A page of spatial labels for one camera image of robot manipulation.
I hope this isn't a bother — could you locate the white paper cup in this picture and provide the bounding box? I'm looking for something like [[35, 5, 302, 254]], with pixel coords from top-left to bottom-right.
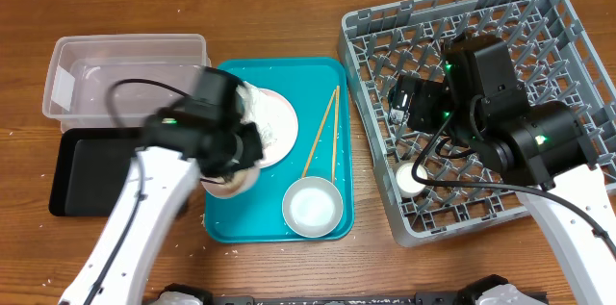
[[394, 162, 425, 198]]

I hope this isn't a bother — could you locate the small pink bowl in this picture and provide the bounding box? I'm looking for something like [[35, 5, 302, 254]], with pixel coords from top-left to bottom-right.
[[200, 167, 260, 199]]

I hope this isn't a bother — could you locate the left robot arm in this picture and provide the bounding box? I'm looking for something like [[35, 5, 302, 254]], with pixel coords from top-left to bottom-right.
[[60, 66, 263, 304]]

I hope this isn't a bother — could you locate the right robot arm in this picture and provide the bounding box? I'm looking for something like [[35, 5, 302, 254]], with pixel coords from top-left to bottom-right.
[[388, 35, 615, 304]]

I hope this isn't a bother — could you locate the grey dishwasher rack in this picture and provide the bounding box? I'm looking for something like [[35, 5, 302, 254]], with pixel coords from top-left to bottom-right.
[[338, 0, 615, 247]]

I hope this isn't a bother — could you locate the right wooden chopstick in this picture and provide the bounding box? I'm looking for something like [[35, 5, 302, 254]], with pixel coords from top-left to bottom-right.
[[331, 86, 340, 185]]

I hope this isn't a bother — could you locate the wooden chopstick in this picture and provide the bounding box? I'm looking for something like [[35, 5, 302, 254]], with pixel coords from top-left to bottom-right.
[[300, 88, 338, 179], [331, 86, 340, 185]]

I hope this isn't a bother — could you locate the left wooden chopstick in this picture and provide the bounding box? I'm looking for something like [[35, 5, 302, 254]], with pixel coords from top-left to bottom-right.
[[300, 88, 338, 179]]

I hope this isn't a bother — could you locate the teal serving tray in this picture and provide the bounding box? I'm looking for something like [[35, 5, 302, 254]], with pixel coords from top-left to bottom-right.
[[204, 57, 355, 243]]

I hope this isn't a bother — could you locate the large white plate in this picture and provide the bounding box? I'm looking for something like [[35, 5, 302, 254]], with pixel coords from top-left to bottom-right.
[[257, 88, 298, 168]]

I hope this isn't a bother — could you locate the grey metal bowl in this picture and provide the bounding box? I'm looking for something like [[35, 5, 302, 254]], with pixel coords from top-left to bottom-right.
[[282, 176, 344, 239]]

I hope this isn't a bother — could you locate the crumpled white napkin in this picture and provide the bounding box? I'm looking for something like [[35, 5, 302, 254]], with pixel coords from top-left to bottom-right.
[[239, 82, 284, 148]]

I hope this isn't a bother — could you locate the black plastic tray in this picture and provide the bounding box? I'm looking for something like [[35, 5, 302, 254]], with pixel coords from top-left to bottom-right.
[[48, 128, 141, 217]]

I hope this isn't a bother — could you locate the clear plastic bin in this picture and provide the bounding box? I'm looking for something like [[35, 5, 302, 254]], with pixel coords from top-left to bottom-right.
[[41, 34, 210, 132]]

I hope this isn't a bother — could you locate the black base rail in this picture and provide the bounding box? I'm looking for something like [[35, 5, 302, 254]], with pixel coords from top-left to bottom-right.
[[143, 274, 549, 305]]

